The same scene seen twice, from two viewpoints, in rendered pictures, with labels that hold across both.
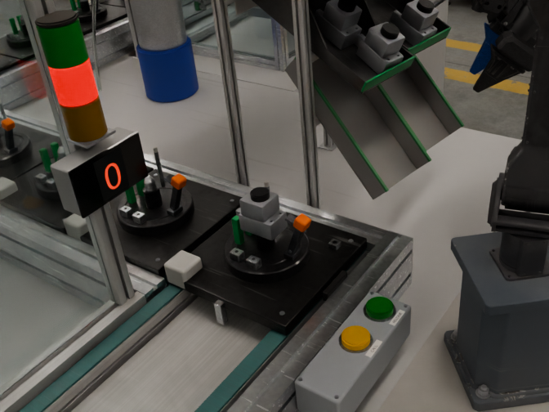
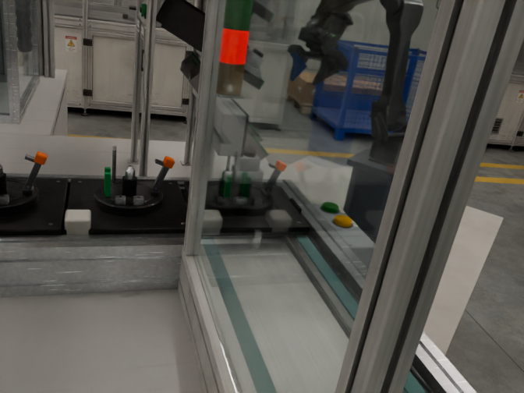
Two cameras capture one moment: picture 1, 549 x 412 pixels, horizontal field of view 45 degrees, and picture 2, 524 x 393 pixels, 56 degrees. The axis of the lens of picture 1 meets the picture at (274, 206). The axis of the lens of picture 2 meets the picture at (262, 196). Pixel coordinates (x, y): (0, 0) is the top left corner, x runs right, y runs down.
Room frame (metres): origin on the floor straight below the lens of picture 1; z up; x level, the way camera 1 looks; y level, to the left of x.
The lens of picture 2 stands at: (0.31, 0.88, 1.43)
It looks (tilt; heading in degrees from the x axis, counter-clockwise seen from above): 23 degrees down; 300
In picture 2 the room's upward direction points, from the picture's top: 9 degrees clockwise
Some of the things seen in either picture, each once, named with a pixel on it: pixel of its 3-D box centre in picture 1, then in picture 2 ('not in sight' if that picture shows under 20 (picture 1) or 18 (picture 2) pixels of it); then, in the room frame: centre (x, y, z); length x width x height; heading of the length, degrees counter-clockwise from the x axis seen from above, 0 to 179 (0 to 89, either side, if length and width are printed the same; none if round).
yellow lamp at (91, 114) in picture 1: (83, 116); not in sight; (0.78, 0.23, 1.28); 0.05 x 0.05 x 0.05
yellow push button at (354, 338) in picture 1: (355, 339); not in sight; (0.66, -0.09, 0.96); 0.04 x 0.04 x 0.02
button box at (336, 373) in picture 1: (356, 355); not in sight; (0.66, -0.09, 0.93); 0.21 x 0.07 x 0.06; 141
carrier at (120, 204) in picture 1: (151, 194); (129, 183); (1.02, 0.22, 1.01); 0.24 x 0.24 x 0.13; 51
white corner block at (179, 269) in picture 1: (184, 270); not in sight; (0.84, 0.16, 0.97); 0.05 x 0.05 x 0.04; 51
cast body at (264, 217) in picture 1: (256, 208); not in sight; (0.86, 0.03, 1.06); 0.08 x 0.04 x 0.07; 51
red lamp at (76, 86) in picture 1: (73, 80); not in sight; (0.78, 0.23, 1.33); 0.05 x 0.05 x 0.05
